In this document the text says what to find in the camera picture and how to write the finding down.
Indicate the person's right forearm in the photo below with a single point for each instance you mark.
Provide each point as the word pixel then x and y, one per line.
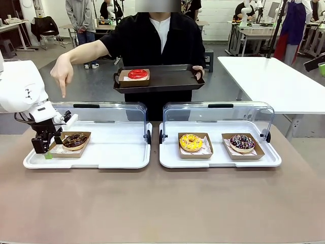
pixel 86 50

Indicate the person's right hand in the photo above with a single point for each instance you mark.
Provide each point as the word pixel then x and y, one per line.
pixel 63 71

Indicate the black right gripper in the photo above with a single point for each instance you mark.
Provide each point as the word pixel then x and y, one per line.
pixel 314 63

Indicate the purple sprinkled chocolate donut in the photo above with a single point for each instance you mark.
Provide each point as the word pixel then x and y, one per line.
pixel 250 145

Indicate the brown cardboard donut tray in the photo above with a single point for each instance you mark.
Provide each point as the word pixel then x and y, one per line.
pixel 246 156
pixel 195 155
pixel 76 154
pixel 134 83

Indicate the black tripod stand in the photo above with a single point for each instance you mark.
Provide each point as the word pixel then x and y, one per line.
pixel 275 33

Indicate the grey plastic stool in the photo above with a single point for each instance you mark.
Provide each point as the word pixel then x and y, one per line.
pixel 7 48

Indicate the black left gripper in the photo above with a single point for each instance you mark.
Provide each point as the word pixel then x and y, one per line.
pixel 47 129

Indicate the black lid hinge knob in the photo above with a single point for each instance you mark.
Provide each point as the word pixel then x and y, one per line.
pixel 148 138
pixel 267 136
pixel 161 138

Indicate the person in black shirt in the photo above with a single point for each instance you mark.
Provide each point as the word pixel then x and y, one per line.
pixel 137 43

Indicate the yellow sprinkled donut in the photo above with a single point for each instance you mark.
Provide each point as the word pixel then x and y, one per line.
pixel 185 146

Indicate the black stool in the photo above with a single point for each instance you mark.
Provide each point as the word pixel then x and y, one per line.
pixel 209 61

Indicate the grey workbench table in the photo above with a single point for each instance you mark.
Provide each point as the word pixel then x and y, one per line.
pixel 256 31

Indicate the bystander in grey hoodie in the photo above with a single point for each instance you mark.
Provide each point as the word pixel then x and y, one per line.
pixel 81 15

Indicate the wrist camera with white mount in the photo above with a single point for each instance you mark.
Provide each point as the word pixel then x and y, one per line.
pixel 71 120

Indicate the bystander in blue apron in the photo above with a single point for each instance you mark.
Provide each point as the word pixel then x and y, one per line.
pixel 294 23

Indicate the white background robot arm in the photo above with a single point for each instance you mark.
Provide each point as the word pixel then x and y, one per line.
pixel 245 12

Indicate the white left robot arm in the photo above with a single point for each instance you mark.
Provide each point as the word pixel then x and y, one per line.
pixel 20 84

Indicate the clear display case lid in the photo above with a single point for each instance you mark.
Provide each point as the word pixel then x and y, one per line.
pixel 114 111
pixel 193 114

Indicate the large white table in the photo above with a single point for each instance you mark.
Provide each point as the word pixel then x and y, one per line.
pixel 266 81

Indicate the person's left hand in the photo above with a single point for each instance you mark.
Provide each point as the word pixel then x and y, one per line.
pixel 200 71

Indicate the white display case tray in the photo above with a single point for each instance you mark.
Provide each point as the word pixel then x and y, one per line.
pixel 218 160
pixel 114 152

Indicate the chair draped with black jacket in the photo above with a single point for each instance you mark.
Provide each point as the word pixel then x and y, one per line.
pixel 44 26

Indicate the white desk with metal legs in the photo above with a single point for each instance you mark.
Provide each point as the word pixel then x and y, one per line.
pixel 12 24

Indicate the bystander in black clothes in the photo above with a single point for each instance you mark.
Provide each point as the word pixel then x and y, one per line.
pixel 109 10

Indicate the red glazed donut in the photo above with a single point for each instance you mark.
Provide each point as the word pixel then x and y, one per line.
pixel 130 75

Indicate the black serving tray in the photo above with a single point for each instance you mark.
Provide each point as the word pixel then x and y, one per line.
pixel 172 78

